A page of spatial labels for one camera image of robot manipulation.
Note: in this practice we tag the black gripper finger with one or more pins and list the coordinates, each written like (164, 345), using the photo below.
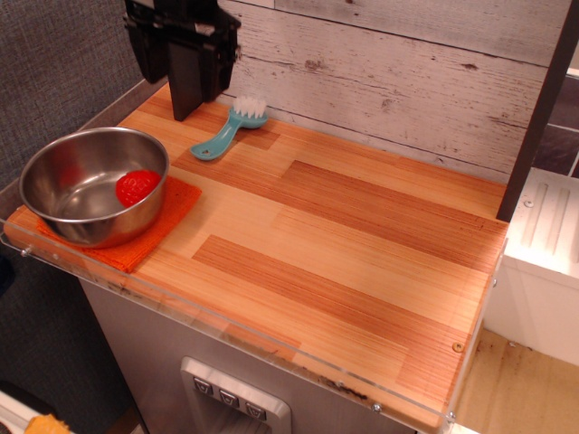
(215, 66)
(151, 51)

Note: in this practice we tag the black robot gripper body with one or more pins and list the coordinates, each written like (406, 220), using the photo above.
(188, 22)

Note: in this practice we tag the teal scrubber brush white bristles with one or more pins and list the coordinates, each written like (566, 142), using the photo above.
(246, 112)

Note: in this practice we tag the red toy strawberry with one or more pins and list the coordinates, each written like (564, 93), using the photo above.
(135, 186)

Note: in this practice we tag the orange folded cloth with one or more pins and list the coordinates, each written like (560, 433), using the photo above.
(180, 198)

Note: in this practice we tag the stainless steel bowl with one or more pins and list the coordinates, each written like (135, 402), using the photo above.
(71, 184)

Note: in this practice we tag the clear acrylic front guard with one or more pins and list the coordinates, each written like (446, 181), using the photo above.
(370, 311)

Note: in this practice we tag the silver dispenser button panel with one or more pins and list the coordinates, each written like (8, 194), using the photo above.
(221, 403)

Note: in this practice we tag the yellow object bottom left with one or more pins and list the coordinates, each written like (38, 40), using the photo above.
(46, 424)

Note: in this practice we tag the dark brown right post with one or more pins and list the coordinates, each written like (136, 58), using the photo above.
(554, 79)

